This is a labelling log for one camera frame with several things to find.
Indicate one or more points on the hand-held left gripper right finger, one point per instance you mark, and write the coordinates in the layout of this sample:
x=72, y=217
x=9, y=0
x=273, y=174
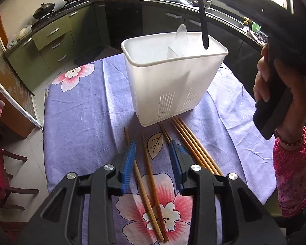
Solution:
x=175, y=163

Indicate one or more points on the wooden framed sliding door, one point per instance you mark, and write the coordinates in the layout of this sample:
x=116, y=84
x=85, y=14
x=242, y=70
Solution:
x=12, y=102

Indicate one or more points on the dark grey kitchen cabinets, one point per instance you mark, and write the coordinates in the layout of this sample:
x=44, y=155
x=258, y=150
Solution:
x=132, y=23

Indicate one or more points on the brass tap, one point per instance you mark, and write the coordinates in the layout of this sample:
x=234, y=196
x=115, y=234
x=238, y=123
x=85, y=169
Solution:
x=246, y=21

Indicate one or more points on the white plastic bags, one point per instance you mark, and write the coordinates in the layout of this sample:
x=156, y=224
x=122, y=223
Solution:
x=23, y=32

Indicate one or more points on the reddish brown chopstick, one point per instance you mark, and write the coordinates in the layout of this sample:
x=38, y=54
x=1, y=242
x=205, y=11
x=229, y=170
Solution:
x=151, y=171

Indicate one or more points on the purple floral tablecloth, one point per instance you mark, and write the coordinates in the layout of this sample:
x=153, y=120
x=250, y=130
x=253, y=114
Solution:
x=91, y=107

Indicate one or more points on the small dark floor rug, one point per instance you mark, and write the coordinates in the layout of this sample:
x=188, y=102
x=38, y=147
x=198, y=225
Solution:
x=89, y=55

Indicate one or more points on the translucent white spoon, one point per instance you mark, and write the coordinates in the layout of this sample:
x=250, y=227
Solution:
x=181, y=40

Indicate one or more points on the wooden chair red seat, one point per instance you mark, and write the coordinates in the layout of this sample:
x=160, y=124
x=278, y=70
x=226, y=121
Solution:
x=0, y=168

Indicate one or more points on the person's right hand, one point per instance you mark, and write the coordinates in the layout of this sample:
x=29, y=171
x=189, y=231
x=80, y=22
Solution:
x=295, y=107

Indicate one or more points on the black wok with lid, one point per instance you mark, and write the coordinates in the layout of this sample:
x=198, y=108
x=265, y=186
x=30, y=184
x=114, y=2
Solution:
x=43, y=9

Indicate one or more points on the black gas stove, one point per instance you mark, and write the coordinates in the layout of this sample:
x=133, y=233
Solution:
x=58, y=12

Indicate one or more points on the white plastic utensil holder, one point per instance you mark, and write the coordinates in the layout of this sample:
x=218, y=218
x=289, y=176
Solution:
x=155, y=81

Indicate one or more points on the green kitchen cabinets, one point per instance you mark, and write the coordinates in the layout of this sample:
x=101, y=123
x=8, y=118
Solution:
x=53, y=46

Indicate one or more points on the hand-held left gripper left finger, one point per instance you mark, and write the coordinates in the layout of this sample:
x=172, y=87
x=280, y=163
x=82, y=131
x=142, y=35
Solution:
x=129, y=163

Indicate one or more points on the stainless steel double sink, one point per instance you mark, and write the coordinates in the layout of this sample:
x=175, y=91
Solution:
x=219, y=12

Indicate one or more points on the person's right forearm pink sleeve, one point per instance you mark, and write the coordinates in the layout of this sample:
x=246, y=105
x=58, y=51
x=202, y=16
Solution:
x=295, y=178

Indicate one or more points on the green strainer bowl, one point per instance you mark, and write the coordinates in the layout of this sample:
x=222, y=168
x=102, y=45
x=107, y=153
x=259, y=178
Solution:
x=255, y=26

